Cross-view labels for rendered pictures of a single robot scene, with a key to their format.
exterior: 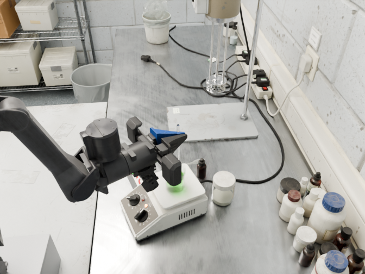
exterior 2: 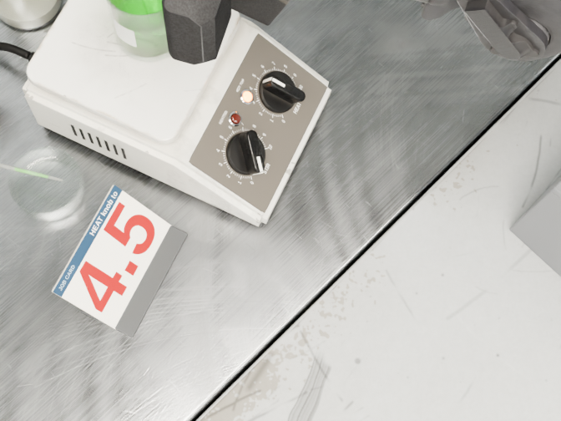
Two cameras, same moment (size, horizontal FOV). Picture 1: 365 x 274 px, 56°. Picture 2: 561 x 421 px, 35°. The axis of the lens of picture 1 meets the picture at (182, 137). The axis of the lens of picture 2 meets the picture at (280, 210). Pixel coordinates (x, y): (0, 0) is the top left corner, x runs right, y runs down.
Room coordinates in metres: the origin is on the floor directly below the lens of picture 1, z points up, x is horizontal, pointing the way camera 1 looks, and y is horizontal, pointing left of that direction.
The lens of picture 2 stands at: (0.73, 0.30, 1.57)
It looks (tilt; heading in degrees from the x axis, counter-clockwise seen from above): 72 degrees down; 220
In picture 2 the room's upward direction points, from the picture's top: 11 degrees clockwise
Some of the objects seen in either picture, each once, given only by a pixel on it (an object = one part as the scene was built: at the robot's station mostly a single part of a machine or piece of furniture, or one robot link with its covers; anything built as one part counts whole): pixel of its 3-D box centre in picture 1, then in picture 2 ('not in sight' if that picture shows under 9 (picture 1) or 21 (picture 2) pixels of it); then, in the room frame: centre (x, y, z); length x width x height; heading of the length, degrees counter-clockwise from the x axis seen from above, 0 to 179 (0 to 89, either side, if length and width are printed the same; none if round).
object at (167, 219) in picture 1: (166, 199); (170, 85); (0.58, 0.04, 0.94); 0.22 x 0.13 x 0.08; 116
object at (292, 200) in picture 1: (291, 205); not in sight; (0.56, -0.28, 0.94); 0.05 x 0.05 x 0.09
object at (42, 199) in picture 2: not in sight; (47, 184); (0.70, 0.04, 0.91); 0.06 x 0.06 x 0.02
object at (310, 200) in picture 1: (310, 202); not in sight; (0.57, -0.33, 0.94); 0.03 x 0.03 x 0.09
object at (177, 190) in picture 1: (175, 178); (145, 2); (0.57, 0.02, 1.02); 0.06 x 0.05 x 0.08; 46
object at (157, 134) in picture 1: (168, 136); not in sight; (0.58, 0.03, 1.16); 0.07 x 0.04 x 0.06; 125
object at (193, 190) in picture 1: (175, 185); (135, 45); (0.59, 0.02, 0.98); 0.12 x 0.12 x 0.01; 26
